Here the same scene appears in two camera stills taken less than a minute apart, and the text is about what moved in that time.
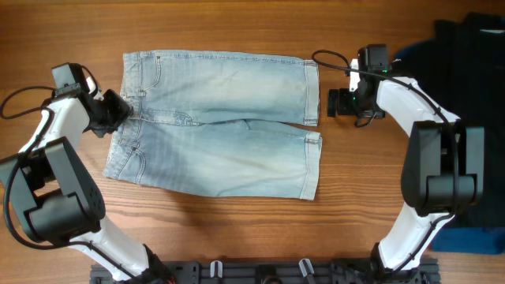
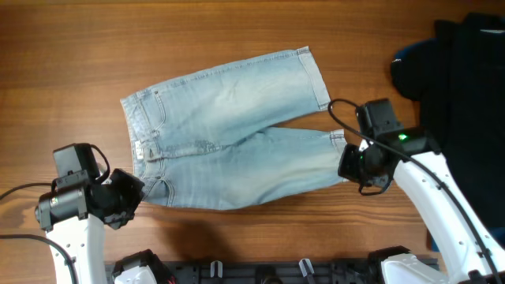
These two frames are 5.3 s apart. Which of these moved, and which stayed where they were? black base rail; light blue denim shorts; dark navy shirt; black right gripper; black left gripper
Moved: black left gripper; light blue denim shorts; black right gripper
Stayed: dark navy shirt; black base rail
